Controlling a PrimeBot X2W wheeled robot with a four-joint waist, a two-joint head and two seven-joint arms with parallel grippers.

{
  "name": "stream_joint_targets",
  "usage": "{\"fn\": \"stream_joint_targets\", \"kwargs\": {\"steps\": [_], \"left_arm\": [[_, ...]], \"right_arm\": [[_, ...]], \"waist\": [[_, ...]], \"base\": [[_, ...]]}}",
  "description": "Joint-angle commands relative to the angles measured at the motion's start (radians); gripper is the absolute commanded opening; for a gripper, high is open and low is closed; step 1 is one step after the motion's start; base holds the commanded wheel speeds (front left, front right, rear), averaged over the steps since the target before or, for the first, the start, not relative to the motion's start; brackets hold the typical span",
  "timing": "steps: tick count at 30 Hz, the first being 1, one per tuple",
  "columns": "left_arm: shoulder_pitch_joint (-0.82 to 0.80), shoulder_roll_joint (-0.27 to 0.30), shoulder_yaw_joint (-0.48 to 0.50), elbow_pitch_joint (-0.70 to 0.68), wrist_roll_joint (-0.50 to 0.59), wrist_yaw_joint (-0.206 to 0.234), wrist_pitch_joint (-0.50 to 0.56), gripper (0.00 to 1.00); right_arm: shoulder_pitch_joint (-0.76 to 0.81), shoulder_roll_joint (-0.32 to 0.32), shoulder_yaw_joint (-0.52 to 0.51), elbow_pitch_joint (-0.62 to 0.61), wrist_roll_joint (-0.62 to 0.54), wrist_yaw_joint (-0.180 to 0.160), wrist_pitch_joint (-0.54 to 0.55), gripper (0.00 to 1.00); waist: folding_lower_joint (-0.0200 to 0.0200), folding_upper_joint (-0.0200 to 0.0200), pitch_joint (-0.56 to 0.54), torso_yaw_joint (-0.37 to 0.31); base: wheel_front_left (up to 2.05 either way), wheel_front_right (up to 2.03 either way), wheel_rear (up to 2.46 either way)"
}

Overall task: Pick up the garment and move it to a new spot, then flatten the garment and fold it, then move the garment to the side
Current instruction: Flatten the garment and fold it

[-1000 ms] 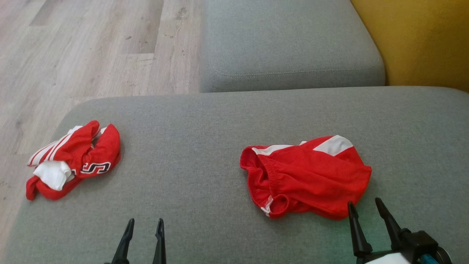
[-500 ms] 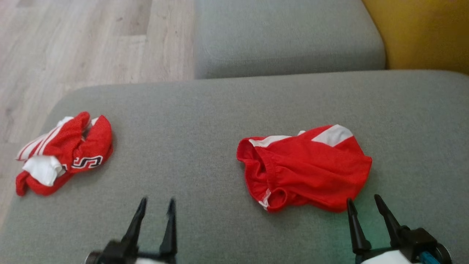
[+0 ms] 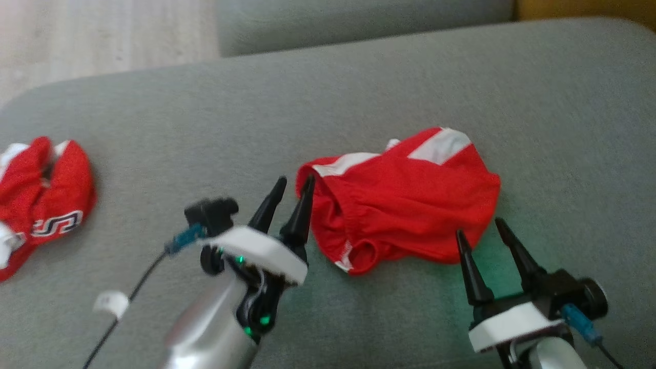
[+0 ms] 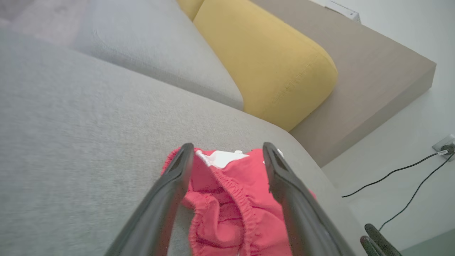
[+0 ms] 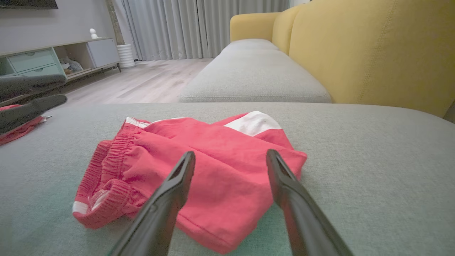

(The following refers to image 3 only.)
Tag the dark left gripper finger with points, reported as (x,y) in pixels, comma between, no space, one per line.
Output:
(267,210)
(300,218)

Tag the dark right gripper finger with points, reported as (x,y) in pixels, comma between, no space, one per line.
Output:
(523,256)
(476,279)

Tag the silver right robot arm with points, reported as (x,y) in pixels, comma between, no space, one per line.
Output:
(556,359)

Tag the red jersey with letter print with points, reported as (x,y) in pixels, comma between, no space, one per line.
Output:
(61,184)

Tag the grey sofa seat cushion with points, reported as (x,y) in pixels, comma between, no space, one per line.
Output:
(359,20)

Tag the large grey sofa seat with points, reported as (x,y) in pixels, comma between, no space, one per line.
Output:
(359,92)

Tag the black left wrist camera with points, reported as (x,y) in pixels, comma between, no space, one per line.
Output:
(212,212)

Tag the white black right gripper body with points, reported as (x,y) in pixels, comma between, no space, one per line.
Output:
(507,323)

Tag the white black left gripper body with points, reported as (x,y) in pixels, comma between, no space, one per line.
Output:
(266,253)

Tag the red shorts with white stripes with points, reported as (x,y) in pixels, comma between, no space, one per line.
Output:
(410,205)

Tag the yellow sofa backrest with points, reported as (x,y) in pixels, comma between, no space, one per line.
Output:
(589,9)

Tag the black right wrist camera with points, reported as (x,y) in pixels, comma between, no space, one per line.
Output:
(589,297)

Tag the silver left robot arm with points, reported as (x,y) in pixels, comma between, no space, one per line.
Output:
(210,328)

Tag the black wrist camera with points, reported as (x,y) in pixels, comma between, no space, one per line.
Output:
(589,297)
(212,212)

